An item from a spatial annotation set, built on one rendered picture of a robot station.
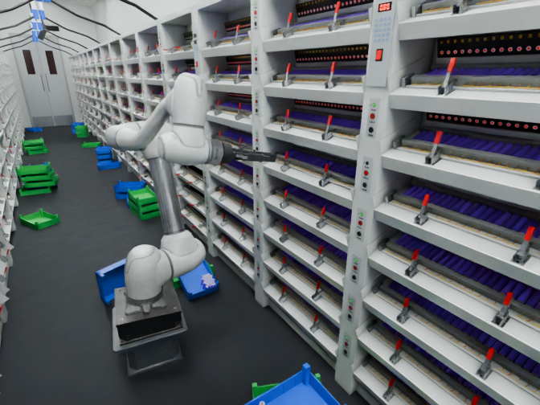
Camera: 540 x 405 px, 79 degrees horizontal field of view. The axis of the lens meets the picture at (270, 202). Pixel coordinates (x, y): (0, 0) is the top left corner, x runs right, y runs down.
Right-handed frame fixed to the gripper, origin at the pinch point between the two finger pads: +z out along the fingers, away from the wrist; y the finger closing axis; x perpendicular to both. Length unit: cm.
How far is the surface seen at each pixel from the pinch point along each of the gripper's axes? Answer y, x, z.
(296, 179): -3.0, -9.2, 20.7
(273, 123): -28.0, 12.3, 20.6
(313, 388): 48, -69, 3
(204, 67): -101, 36, 13
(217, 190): -98, -42, 32
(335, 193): 20.6, -8.4, 20.9
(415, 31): 45, 44, 10
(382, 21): 34, 47, 8
